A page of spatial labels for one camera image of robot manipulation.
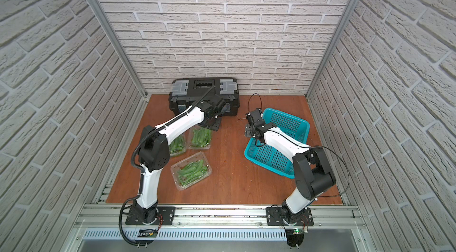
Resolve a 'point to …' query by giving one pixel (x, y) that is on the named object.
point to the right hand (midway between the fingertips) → (255, 128)
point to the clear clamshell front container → (180, 164)
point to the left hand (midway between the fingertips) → (215, 123)
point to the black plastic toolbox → (186, 91)
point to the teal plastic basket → (269, 158)
